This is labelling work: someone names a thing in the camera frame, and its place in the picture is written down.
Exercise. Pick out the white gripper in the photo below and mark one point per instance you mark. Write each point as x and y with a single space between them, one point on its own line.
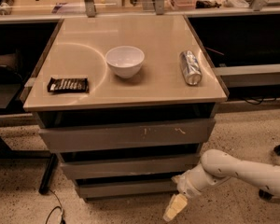
186 185

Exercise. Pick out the silver soda can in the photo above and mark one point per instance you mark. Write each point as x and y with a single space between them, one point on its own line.
190 68

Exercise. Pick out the black table leg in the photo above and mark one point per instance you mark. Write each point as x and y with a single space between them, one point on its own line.
44 185

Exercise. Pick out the grey top drawer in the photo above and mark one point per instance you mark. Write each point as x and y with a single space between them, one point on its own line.
115 136

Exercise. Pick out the grey bottom drawer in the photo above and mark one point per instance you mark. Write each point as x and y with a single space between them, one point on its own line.
126 188

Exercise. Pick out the grey middle drawer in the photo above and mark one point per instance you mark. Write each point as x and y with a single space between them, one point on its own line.
126 167

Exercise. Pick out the black chair base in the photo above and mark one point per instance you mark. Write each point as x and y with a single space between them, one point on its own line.
265 195

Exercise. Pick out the dark snack bar wrapper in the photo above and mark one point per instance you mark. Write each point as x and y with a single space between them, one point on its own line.
65 85

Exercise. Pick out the grey metal frame post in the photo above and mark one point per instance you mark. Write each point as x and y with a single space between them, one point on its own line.
90 8

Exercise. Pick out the grey drawer cabinet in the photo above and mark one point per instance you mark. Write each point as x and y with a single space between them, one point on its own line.
125 103

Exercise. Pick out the grey drawer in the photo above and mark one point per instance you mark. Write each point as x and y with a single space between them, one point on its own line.
126 167
126 188
115 136

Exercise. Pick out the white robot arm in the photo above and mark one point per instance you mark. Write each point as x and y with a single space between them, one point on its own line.
216 167

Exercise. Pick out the white ceramic bowl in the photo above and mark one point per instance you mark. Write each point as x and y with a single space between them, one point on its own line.
125 61

